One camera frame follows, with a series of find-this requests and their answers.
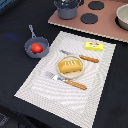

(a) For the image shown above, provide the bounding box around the grey cooking pot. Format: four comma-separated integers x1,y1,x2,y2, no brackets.
54,0,81,20

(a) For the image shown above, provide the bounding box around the beige bowl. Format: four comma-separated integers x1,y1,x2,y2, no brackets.
116,4,128,30

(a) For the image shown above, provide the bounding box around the knife with wooden handle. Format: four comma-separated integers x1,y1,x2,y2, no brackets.
59,50,99,63

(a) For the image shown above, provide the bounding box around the yellow butter box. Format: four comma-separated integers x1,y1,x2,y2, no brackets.
85,42,103,51

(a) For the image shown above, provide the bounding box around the black stove burner disc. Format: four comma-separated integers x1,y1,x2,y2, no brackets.
88,1,104,10
80,13,98,24

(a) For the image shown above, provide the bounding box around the red toy tomato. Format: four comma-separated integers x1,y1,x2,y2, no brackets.
31,43,43,54

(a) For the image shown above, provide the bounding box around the beige woven placemat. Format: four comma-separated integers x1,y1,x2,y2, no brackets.
15,32,116,128

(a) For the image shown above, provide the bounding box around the round wooden plate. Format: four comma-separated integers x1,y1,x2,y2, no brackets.
57,55,84,79

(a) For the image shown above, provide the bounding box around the small grey frying pan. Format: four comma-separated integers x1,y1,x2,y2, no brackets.
25,25,49,58

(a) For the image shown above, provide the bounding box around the orange bread loaf toy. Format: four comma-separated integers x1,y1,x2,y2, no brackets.
58,60,82,73

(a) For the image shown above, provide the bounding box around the fork with wooden handle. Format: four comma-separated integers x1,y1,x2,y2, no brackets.
46,72,87,90

